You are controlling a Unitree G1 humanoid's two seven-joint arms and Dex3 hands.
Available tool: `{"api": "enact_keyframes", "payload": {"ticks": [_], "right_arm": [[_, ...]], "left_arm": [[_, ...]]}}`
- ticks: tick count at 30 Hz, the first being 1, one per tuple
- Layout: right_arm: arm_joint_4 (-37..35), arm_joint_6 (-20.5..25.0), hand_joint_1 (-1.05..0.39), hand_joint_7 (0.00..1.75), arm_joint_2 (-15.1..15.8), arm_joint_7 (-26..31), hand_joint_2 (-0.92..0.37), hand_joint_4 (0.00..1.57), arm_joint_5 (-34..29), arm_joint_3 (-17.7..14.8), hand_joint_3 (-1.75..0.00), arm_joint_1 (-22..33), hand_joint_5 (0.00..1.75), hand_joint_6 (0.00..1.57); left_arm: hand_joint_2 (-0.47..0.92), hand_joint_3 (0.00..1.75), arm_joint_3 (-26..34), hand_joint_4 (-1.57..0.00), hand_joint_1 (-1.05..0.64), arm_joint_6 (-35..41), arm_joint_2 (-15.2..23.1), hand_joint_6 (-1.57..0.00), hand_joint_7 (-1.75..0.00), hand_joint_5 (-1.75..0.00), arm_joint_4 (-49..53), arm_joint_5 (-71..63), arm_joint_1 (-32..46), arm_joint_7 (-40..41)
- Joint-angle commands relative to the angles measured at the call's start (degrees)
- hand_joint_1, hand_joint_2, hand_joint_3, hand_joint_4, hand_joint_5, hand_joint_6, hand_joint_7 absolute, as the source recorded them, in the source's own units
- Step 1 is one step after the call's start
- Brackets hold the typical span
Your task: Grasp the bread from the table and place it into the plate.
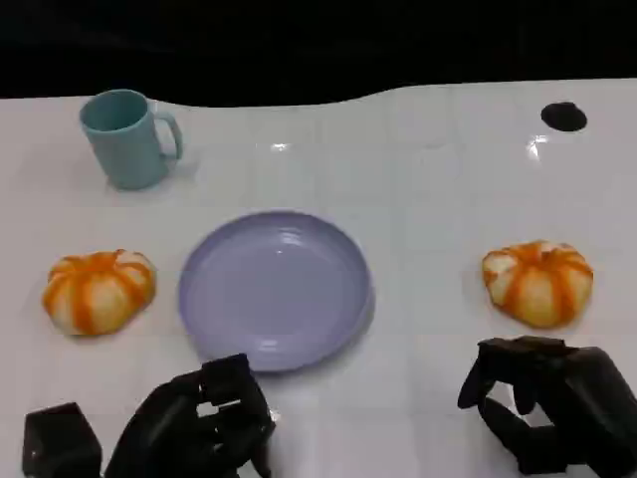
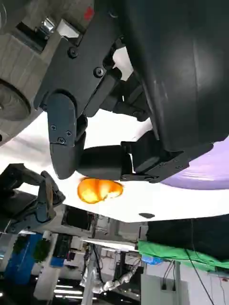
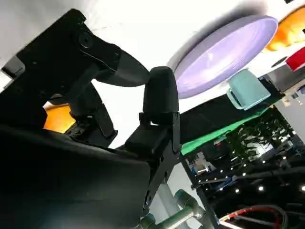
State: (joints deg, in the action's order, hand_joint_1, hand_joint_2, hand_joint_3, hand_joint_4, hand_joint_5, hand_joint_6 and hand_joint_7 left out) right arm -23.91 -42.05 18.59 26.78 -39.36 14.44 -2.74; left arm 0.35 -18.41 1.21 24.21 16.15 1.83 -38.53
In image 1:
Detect black table cable grommet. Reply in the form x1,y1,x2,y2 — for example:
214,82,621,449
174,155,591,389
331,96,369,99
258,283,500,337
540,102,588,132

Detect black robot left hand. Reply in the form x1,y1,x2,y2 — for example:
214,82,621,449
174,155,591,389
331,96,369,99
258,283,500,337
103,353,277,478

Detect orange and white bread roll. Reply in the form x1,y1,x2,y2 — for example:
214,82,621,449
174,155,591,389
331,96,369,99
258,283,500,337
481,240,594,329
41,249,157,337

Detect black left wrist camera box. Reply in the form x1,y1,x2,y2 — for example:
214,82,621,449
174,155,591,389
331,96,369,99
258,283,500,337
21,401,105,478

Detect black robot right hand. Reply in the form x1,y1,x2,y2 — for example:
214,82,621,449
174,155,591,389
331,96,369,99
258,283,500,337
457,336,637,478

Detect lilac plate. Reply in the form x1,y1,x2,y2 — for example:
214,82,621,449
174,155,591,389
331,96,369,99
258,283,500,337
178,210,375,374

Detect pale green mug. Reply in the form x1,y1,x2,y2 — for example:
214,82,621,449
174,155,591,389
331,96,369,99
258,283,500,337
79,89,183,191

